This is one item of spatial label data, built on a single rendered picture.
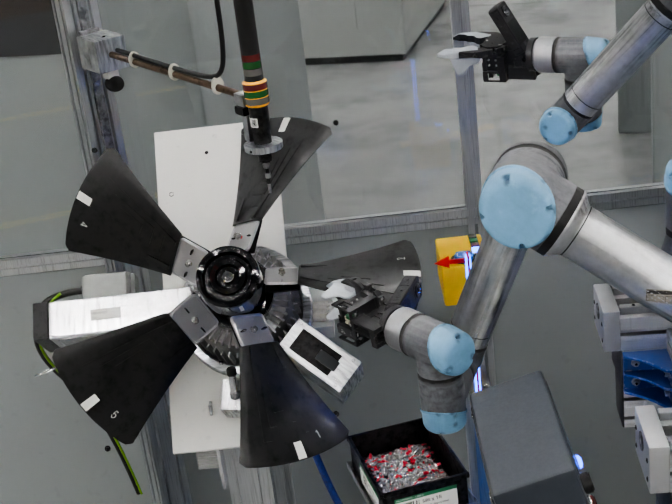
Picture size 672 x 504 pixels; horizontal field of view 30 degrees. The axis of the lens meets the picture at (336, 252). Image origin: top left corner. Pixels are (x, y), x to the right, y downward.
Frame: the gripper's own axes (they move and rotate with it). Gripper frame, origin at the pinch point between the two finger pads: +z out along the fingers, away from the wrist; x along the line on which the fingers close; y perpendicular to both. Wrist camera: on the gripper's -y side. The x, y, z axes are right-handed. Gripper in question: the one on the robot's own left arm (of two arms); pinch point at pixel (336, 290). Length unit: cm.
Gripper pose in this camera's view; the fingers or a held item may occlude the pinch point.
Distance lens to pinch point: 228.6
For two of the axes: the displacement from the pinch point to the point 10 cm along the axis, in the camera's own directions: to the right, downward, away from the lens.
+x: 2.0, 8.7, 4.5
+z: -6.1, -2.5, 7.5
